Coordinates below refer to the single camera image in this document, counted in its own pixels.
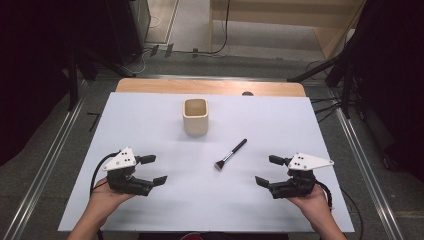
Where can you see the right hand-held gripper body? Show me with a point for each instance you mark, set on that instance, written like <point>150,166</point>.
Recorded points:
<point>306,161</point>

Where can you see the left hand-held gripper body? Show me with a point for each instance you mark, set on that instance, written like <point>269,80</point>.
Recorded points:
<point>120,161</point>

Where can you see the black makeup brush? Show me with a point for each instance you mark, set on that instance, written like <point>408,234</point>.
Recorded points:
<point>234,152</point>

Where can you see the person's left hand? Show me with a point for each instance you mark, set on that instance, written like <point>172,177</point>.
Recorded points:
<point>103,196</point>

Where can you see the person's right hand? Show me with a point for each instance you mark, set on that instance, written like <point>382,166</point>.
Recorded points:
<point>315,205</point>

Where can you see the white table mat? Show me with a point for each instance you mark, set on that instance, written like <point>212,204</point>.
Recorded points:
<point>200,200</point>

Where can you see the person's dark clothing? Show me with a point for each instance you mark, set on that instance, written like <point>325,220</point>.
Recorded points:
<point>160,237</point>

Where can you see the beige square cup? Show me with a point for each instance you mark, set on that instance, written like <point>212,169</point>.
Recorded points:
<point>195,125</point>

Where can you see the dark round table grommet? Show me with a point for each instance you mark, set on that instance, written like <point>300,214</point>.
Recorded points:
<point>247,93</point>

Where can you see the black metal stand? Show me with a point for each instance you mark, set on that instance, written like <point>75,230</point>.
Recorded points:
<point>72,86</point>

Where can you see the black tripod stand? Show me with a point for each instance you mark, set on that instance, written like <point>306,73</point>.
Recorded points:
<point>313,70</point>

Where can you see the black curtain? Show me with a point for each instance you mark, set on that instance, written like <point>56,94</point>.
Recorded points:
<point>393,83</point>
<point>30,66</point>

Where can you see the light wooden shelf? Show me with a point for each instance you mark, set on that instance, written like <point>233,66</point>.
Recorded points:
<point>333,36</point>

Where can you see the black cabinet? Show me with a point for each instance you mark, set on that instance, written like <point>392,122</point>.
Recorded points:
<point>128,30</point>

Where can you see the metal floor rail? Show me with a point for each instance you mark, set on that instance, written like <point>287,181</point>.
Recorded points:
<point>366,166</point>
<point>216,77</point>
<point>53,156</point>

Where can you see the grey floor bracket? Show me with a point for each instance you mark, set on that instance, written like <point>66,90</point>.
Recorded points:
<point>169,50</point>
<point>154,50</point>

